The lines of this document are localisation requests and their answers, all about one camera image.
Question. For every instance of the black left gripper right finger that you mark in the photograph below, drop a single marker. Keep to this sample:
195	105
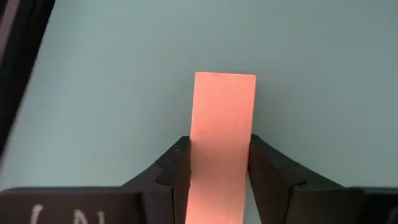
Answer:
280	193

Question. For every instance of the long orange block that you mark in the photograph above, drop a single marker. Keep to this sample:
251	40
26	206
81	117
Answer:
222	124

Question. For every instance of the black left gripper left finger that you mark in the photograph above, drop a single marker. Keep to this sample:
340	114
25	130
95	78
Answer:
168	193

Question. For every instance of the black aluminium table frame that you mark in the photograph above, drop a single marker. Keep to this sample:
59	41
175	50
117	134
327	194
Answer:
15	62

